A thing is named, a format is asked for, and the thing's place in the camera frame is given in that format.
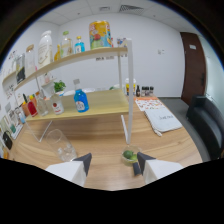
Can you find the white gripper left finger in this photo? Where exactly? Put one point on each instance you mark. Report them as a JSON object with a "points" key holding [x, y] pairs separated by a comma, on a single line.
{"points": [[71, 170]]}

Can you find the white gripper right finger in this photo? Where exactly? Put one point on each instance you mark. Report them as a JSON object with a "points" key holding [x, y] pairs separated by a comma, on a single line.
{"points": [[156, 168]]}

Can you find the clear drinking glass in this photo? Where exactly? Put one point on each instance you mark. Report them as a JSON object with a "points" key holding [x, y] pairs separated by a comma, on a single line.
{"points": [[63, 146]]}

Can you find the white fabric pouch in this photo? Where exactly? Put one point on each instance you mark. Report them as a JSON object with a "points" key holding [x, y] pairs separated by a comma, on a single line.
{"points": [[163, 120]]}

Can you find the orange patterned paper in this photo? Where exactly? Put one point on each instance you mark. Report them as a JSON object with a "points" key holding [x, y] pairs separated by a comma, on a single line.
{"points": [[149, 103]]}

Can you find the black chair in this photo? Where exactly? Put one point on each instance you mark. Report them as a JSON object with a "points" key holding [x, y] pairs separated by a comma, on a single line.
{"points": [[208, 123]]}

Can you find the clear bottle orange label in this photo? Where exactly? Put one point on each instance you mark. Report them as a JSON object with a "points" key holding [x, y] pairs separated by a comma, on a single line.
{"points": [[42, 106]]}

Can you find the blue liquid bottle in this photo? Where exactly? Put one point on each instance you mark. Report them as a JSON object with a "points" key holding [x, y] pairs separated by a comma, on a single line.
{"points": [[81, 100]]}

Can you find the red liquid bottle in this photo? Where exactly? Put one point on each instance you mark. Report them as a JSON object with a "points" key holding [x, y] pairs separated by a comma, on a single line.
{"points": [[32, 108]]}

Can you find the two-tier wooden shelf rack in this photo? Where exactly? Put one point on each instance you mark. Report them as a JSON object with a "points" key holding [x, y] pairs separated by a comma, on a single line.
{"points": [[103, 101]]}

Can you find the dark small bottles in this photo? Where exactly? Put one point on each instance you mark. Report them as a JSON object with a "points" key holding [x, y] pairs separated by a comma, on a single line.
{"points": [[145, 91]]}

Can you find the white bottle yellow label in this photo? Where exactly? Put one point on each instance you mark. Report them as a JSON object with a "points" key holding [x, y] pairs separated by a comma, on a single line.
{"points": [[133, 87]]}

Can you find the green potted plant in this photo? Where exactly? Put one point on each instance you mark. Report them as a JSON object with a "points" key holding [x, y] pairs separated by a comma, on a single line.
{"points": [[59, 86]]}

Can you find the brown door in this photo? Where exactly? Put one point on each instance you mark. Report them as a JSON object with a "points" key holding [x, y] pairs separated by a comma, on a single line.
{"points": [[194, 66]]}

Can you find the black and yellow bag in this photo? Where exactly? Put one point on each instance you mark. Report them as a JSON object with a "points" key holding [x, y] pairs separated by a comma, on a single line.
{"points": [[20, 70]]}

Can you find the small yellow bottle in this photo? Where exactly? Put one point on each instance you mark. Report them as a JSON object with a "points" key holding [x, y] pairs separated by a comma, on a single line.
{"points": [[58, 54]]}

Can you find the large white bottle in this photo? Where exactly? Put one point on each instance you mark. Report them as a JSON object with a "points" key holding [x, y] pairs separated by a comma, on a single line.
{"points": [[45, 51]]}

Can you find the clear bottle green cap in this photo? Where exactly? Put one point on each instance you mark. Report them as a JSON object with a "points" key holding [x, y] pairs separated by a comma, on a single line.
{"points": [[66, 46]]}

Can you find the slim blue bottle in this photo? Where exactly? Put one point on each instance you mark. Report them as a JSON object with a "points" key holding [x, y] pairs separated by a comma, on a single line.
{"points": [[79, 46]]}

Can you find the colourful yellow snack bag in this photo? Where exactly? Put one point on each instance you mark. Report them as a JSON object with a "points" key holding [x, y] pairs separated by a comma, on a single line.
{"points": [[100, 35]]}

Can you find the ceiling air vent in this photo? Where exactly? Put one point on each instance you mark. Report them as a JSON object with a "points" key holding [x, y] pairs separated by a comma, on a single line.
{"points": [[131, 8]]}

